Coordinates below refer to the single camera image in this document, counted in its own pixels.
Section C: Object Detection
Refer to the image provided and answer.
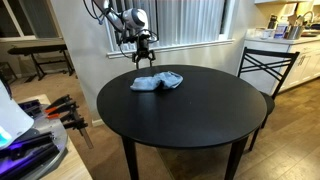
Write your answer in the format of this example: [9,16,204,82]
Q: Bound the kitchen faucet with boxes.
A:
[298,10,316,28]

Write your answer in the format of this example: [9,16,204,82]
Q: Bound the black piano keyboard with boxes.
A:
[7,44,68,56]

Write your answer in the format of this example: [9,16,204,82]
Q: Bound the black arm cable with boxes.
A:
[83,0,160,60]

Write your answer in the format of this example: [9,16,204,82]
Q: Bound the light wooden mounting table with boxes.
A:
[16,93,94,180]

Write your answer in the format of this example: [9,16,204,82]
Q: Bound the white cup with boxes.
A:
[260,29,275,40]

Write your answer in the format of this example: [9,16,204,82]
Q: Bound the white blue container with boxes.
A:
[273,23,288,40]

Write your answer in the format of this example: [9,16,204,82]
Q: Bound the blue knitted cloth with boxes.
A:
[129,70,184,92]

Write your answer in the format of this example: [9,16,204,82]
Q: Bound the black metal chair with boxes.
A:
[237,46,301,152]

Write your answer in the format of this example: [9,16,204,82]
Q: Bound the black aluminium rail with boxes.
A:
[0,143,61,180]
[0,131,55,158]

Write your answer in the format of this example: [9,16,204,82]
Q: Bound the black bar clamp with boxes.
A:
[61,108,95,150]

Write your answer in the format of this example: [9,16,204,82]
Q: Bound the round metal base plate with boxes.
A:
[0,103,69,180]

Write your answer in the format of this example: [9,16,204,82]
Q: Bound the black clamp orange handle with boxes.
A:
[44,101,80,120]

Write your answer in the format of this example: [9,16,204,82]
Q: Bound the white window frame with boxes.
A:
[103,0,236,60]

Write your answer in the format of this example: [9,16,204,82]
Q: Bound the round black table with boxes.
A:
[96,64,268,180]

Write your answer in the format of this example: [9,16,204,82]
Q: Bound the metal pot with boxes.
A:
[287,24,305,41]

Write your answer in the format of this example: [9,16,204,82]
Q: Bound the black keyboard stand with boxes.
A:
[24,49,76,83]

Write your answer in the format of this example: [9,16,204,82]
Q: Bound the black bottle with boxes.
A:
[267,14,278,30]

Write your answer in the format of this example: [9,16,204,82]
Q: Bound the white kitchen counter cabinet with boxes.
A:
[239,34,320,96]

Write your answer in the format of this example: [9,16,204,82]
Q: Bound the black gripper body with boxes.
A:
[133,32,154,60]

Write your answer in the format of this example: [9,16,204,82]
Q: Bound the white vertical window blinds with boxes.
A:
[105,0,228,53]

